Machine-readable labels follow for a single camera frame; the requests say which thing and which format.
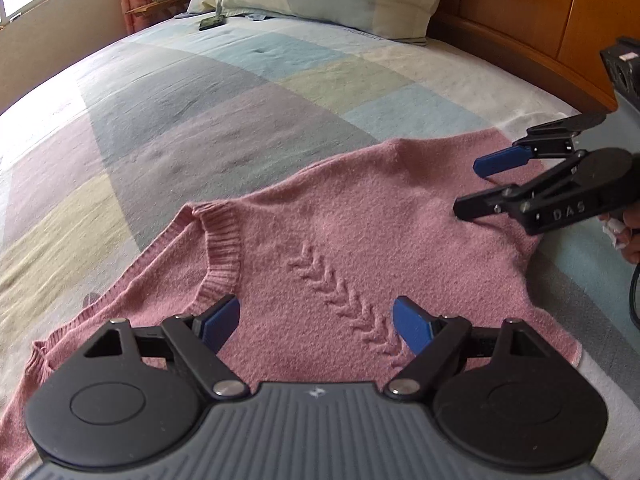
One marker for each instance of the pink and white sweater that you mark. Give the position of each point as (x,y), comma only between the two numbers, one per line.
(350,210)

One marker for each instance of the person's right hand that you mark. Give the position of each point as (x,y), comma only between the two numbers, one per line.
(617,232)

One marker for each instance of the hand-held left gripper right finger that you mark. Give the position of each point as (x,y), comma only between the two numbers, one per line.
(410,327)

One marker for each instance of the bed with patchwork sheet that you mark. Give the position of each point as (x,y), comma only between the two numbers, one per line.
(175,100)

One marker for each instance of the black phone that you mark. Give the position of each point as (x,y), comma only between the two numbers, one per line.
(211,23)

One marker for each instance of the wooden nightstand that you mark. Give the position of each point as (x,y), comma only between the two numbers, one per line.
(150,8)

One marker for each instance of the wooden headboard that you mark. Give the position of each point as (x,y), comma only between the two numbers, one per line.
(540,15)

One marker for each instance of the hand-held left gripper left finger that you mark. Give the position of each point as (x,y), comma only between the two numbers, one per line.
(222,320)

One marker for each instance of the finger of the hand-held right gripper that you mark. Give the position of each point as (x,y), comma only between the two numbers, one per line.
(495,162)
(480,205)

